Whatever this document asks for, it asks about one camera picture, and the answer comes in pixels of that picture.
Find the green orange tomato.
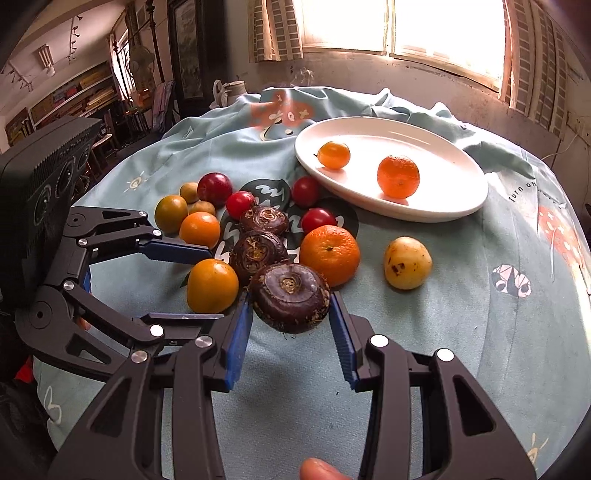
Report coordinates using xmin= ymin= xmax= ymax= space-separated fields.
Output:
xmin=154 ymin=195 xmax=188 ymax=235

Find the orange round tomato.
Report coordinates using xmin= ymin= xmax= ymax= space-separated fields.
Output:
xmin=179 ymin=212 xmax=221 ymax=249

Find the small green kumquat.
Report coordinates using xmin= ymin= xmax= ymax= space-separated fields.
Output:
xmin=179 ymin=182 xmax=199 ymax=204

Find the small tan kumquat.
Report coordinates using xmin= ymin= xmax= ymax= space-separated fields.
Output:
xmin=188 ymin=200 xmax=216 ymax=216

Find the dark red plum tomato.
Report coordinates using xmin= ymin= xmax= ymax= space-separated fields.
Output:
xmin=197 ymin=172 xmax=233 ymax=208

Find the large orange yellow tomato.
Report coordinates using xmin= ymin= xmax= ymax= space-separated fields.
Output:
xmin=186 ymin=259 xmax=239 ymax=314

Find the red cherry tomato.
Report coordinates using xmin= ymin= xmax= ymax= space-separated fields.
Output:
xmin=225 ymin=190 xmax=257 ymax=221
xmin=301 ymin=208 xmax=338 ymax=235
xmin=291 ymin=176 xmax=321 ymax=208

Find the small water chestnut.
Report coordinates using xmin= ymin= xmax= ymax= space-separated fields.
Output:
xmin=240 ymin=205 xmax=288 ymax=236

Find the yellow spotted fruit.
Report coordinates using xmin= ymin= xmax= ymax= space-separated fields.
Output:
xmin=383 ymin=236 xmax=433 ymax=290

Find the large water chestnut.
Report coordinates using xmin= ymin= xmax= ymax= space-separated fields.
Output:
xmin=249 ymin=263 xmax=331 ymax=334

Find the large orange mandarin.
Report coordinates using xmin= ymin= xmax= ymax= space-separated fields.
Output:
xmin=298 ymin=225 xmax=361 ymax=288

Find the person's right hand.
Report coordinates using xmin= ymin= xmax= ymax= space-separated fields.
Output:
xmin=300 ymin=458 xmax=349 ymax=480

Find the standing fan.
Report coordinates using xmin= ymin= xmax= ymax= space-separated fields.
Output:
xmin=127 ymin=45 xmax=155 ymax=92

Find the white grey kettle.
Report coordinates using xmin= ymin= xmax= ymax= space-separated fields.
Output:
xmin=209 ymin=80 xmax=247 ymax=109

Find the dark framed picture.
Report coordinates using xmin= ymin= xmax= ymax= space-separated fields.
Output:
xmin=168 ymin=0 xmax=204 ymax=101

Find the white oval plate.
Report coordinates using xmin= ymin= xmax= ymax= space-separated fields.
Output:
xmin=294 ymin=117 xmax=488 ymax=223

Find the small orange tomato on plate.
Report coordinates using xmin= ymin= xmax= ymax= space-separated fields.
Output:
xmin=317 ymin=141 xmax=351 ymax=170

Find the mandarin on plate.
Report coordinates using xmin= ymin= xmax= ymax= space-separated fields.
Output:
xmin=377 ymin=156 xmax=421 ymax=199

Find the left checkered curtain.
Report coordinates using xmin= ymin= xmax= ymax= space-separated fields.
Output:
xmin=247 ymin=0 xmax=304 ymax=63

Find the checkered curtain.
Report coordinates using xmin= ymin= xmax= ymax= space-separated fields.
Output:
xmin=499 ymin=0 xmax=567 ymax=138
xmin=247 ymin=0 xmax=304 ymax=63

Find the right checkered curtain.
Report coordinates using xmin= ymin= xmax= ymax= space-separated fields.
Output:
xmin=499 ymin=0 xmax=567 ymax=138

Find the bright window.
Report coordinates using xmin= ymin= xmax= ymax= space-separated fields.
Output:
xmin=294 ymin=0 xmax=506 ymax=92

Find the wall bookshelf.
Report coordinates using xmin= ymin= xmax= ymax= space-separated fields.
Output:
xmin=5 ymin=62 xmax=116 ymax=147

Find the wall power socket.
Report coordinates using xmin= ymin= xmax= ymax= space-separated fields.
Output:
xmin=567 ymin=111 xmax=591 ymax=147

